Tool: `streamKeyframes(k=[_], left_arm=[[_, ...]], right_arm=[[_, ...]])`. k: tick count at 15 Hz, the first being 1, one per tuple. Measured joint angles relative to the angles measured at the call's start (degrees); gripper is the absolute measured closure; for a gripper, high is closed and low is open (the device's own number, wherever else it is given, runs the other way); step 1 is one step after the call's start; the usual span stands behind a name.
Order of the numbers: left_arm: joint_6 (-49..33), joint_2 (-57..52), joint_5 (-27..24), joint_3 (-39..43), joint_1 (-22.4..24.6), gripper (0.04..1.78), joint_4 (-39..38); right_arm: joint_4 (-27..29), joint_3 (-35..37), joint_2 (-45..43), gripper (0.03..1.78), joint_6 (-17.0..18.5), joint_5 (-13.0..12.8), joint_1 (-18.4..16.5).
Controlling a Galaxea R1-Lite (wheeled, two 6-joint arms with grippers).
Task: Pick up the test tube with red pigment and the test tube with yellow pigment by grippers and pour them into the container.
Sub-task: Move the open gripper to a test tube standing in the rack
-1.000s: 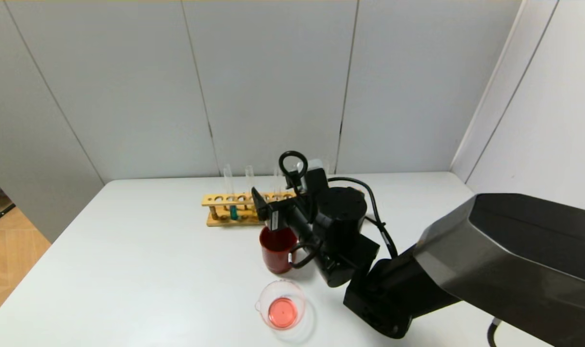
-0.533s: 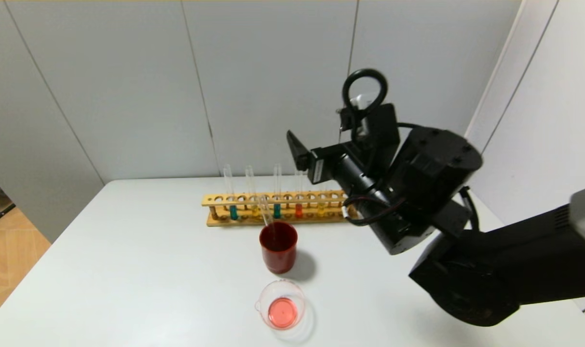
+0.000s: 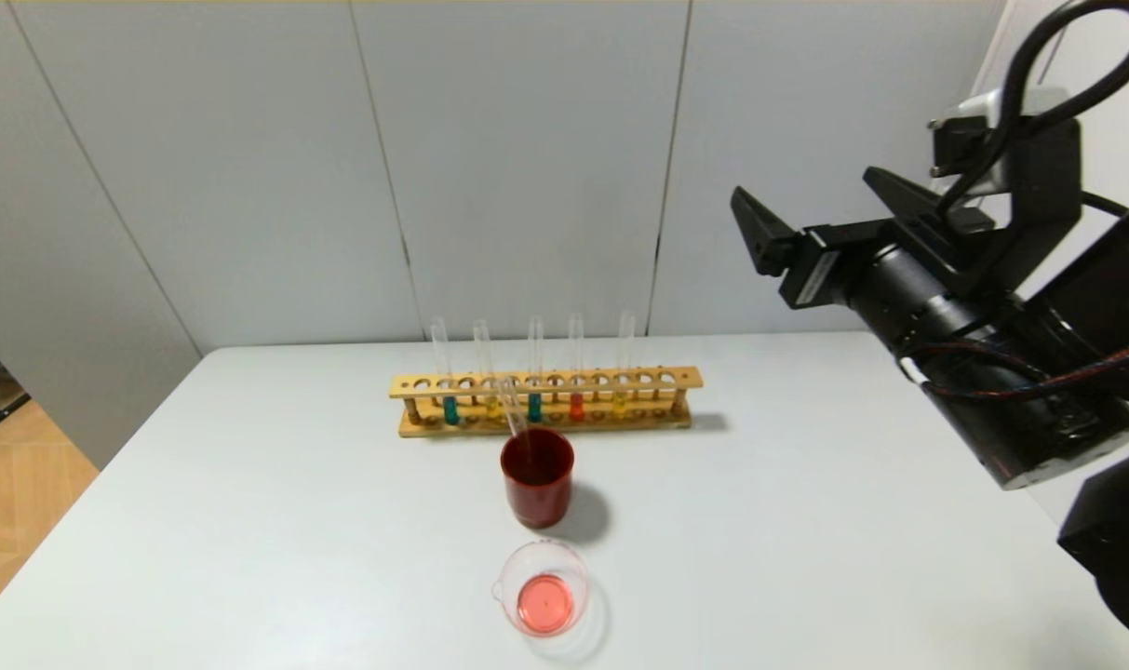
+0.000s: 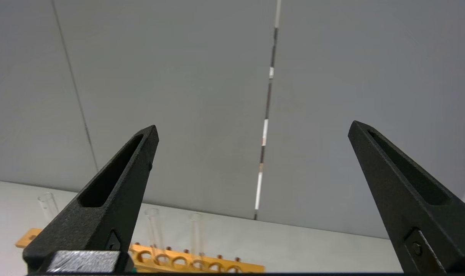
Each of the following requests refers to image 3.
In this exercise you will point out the dark red plastic cup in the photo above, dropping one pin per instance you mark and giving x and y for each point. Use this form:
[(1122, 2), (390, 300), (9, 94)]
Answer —
[(537, 498)]

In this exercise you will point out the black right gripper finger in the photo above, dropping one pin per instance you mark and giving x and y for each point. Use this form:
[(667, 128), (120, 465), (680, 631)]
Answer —
[(927, 212), (769, 242)]

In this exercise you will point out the test tube with teal liquid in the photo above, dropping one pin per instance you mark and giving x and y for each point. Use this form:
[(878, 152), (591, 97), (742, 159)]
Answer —
[(450, 411), (534, 409)]

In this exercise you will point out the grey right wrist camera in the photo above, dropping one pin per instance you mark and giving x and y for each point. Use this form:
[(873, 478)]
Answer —
[(1053, 186)]

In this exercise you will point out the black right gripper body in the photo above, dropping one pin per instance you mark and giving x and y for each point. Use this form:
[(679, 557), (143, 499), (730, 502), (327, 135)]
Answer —
[(823, 266)]

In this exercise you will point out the wooden test tube rack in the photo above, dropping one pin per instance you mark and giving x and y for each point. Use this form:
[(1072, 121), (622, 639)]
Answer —
[(620, 380)]

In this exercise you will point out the test tube with yellow liquid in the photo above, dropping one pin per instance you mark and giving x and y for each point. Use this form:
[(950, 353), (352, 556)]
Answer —
[(490, 406), (619, 404)]

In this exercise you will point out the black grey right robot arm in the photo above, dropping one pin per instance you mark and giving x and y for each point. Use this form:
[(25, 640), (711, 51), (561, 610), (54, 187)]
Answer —
[(1039, 419)]

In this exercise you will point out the test tube with red liquid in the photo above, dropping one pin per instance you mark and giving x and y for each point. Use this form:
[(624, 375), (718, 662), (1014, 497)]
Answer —
[(577, 408), (514, 414)]

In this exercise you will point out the clear plastic spouted bowl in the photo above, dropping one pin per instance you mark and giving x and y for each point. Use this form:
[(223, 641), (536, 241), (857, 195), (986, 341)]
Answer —
[(541, 596)]

